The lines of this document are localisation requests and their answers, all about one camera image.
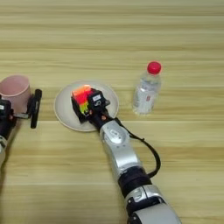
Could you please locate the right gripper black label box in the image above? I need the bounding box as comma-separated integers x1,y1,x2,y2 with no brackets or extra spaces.
87,89,112,114

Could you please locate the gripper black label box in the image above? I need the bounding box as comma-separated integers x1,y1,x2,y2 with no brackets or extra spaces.
87,89,112,114
0,98,14,117

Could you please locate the clear bottle red cap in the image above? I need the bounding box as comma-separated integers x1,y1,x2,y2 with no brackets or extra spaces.
131,60,163,116

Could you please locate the colourful puzzle cube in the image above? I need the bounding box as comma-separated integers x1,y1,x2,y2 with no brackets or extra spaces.
71,84,95,116

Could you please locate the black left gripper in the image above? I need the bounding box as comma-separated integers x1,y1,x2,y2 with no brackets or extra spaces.
0,88,44,142

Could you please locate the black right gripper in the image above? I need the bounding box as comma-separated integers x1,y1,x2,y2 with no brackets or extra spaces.
70,94,118,131

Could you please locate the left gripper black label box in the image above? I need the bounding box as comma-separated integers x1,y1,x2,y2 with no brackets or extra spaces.
0,98,14,117

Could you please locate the pink plastic cup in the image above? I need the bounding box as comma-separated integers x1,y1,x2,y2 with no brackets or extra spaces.
0,74,32,115

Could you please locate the cream round plate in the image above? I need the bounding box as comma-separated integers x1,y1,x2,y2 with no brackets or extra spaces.
53,80,120,133

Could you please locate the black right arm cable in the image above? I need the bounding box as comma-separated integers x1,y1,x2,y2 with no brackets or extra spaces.
114,116,163,179

